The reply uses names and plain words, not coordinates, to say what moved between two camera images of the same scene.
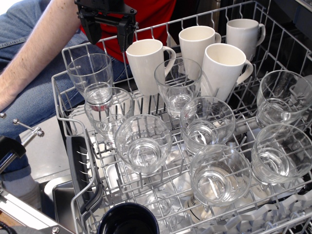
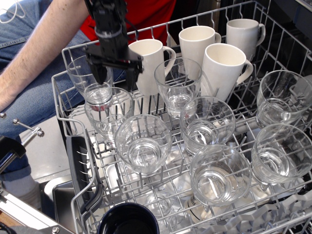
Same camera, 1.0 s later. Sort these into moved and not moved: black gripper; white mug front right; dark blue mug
Moved: black gripper
Not moved: dark blue mug; white mug front right
